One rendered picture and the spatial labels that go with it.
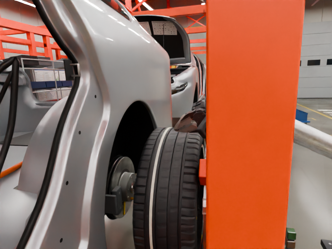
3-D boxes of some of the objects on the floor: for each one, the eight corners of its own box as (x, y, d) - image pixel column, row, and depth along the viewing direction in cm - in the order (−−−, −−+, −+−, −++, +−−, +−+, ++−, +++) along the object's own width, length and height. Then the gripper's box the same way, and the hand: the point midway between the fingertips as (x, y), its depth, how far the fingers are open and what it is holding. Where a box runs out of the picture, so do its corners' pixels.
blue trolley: (273, 120, 674) (275, 89, 654) (295, 121, 662) (298, 88, 642) (283, 128, 578) (286, 91, 558) (309, 129, 566) (313, 91, 546)
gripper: (230, 106, 83) (183, 127, 93) (218, 88, 79) (170, 111, 89) (231, 120, 76) (180, 141, 86) (218, 101, 73) (166, 124, 83)
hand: (177, 129), depth 85 cm, fingers closed
